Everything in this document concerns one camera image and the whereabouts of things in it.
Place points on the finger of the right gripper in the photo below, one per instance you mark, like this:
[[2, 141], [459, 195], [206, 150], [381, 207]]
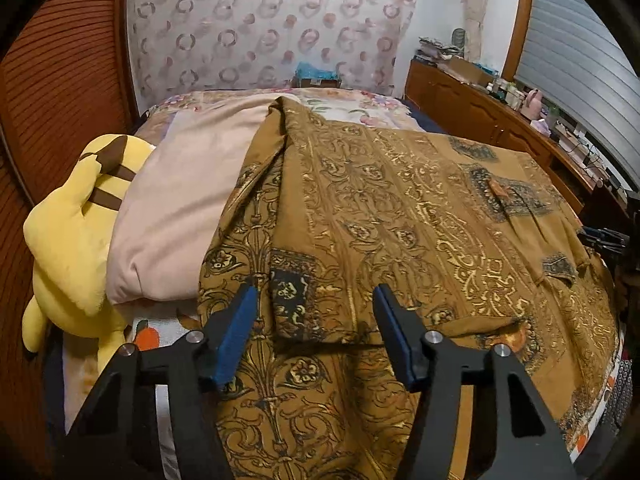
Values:
[[608, 243]]

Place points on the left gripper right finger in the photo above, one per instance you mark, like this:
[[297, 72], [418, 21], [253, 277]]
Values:
[[512, 434]]

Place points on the brown patterned shirt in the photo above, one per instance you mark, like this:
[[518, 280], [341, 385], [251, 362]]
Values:
[[476, 240]]

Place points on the pink kettle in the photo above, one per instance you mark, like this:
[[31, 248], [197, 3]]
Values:
[[532, 105]]

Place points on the grey window blind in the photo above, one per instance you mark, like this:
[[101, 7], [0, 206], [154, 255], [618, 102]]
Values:
[[570, 56]]

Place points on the wooden side cabinet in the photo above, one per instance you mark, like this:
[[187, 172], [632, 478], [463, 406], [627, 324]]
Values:
[[461, 110]]

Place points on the open cardboard box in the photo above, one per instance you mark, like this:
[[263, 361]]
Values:
[[469, 72]]

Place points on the yellow plush toy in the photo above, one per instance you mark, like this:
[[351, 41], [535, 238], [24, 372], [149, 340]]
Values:
[[69, 234]]

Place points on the pink pillow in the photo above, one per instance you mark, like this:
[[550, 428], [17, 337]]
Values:
[[171, 209]]

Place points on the floral bed blanket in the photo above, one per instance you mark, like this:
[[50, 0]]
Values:
[[360, 106]]

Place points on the stack of folded fabrics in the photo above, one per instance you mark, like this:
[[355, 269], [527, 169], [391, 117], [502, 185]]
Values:
[[433, 51]]

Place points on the cream side curtain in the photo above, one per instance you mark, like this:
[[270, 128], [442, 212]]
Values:
[[474, 14]]

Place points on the cardboard box with blue cloth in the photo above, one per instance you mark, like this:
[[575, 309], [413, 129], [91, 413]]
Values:
[[308, 76]]

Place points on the brown louvered wardrobe door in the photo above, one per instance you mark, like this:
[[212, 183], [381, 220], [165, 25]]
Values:
[[65, 79]]

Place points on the pink circle patterned curtain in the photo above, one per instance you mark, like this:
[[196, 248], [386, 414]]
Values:
[[178, 46]]

